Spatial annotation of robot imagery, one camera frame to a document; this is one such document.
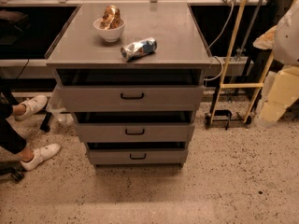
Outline grey bottom drawer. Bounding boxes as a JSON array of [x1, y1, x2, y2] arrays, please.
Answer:
[[87, 149, 188, 165]]

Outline white cable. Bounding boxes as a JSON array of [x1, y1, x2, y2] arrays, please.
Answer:
[[204, 2, 235, 82]]

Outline grey drawer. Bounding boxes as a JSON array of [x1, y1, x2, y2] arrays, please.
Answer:
[[76, 123, 194, 143], [87, 149, 188, 165], [57, 86, 203, 112]]

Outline grey metal drawer cabinet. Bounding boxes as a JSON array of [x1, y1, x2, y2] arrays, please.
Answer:
[[44, 2, 213, 170]]

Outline yellow hand truck frame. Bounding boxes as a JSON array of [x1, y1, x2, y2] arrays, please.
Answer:
[[204, 0, 275, 131]]

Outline white ceramic bowl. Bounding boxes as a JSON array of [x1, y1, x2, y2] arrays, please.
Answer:
[[93, 19, 125, 42]]

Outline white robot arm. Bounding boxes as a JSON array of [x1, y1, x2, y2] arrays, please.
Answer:
[[253, 0, 299, 127]]

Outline white sneaker lower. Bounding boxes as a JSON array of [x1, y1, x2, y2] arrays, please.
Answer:
[[21, 144, 61, 171]]

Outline white sneaker upper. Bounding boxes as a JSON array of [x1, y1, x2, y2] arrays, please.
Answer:
[[13, 95, 48, 121]]

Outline dark bag on shelf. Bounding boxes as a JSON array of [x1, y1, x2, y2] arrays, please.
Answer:
[[0, 9, 31, 45]]

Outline grey middle drawer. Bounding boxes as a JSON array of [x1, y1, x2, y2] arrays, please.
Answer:
[[76, 123, 194, 143]]

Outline black trouser leg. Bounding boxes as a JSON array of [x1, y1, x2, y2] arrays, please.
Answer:
[[0, 104, 26, 154]]

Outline white sneaker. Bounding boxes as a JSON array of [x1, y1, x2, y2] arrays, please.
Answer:
[[13, 95, 48, 121], [21, 144, 61, 171]]

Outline crushed silver blue can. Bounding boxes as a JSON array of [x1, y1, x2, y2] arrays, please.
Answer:
[[121, 37, 157, 62]]

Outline grey top drawer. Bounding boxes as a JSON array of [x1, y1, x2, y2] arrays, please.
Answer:
[[57, 86, 203, 112]]

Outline gold crumpled snack bag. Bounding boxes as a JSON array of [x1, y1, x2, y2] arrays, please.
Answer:
[[100, 5, 121, 30]]

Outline clear plastic bag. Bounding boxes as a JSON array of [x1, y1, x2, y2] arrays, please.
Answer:
[[46, 87, 74, 126]]

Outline black chair base caster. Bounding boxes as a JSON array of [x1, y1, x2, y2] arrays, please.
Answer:
[[0, 167, 24, 182]]

